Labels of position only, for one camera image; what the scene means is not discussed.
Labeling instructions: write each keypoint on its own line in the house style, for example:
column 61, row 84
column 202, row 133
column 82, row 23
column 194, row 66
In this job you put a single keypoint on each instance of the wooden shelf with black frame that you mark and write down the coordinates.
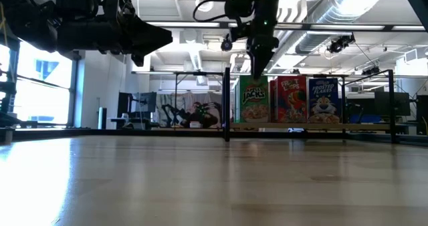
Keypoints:
column 334, row 126

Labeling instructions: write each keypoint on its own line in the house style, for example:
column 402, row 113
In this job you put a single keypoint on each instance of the blue Frosted Flakes cereal box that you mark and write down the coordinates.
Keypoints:
column 323, row 102

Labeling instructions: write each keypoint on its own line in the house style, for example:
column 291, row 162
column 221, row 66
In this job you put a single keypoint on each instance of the black ceiling camera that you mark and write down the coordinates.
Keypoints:
column 339, row 44

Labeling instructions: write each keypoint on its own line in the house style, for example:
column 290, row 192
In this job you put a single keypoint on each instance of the silver ceiling air duct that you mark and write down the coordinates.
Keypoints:
column 334, row 15

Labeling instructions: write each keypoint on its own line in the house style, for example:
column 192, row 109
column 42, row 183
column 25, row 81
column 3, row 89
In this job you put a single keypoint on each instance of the ceiling light strip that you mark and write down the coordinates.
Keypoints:
column 347, row 27
column 184, row 24

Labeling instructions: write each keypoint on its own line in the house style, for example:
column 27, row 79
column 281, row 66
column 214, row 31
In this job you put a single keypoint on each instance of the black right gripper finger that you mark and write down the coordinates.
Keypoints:
column 252, row 63
column 264, row 62

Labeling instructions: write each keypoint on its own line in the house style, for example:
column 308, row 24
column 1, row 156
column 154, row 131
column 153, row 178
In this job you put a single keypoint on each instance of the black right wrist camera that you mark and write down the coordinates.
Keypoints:
column 226, row 45

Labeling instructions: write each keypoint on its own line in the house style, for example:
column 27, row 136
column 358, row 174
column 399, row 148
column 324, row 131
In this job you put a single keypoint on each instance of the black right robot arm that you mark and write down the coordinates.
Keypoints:
column 267, row 5

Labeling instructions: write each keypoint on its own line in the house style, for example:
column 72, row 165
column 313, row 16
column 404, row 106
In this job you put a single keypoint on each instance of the background black robot arms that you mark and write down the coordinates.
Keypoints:
column 200, row 115

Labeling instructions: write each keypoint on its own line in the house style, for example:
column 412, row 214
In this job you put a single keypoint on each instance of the computer monitor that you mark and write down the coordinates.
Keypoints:
column 147, row 102
column 393, row 104

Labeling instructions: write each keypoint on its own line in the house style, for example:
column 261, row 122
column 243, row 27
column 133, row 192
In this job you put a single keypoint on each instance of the green Apple Jacks cereal box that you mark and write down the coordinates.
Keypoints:
column 254, row 99

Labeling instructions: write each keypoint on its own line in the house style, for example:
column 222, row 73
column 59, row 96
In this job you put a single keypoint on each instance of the red Froot Loops cereal box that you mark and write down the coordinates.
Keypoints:
column 291, row 99

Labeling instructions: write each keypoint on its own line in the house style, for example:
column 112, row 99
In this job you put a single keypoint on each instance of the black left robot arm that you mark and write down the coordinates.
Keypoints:
column 26, row 22

